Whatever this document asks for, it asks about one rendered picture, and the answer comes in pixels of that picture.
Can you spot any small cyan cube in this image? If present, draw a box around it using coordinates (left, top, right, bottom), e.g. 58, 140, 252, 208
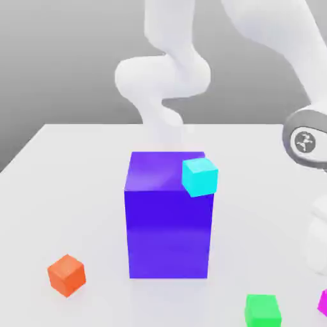
181, 157, 219, 198

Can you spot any small orange cube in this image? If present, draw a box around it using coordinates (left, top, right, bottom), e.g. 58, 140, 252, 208
47, 254, 87, 299

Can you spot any small green cube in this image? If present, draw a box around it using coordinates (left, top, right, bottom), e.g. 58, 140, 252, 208
244, 294, 282, 327

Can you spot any small magenta cube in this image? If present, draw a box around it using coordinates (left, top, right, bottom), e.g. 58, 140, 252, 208
317, 288, 327, 318

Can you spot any large purple box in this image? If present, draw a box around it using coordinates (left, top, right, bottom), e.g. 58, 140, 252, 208
123, 151, 215, 280

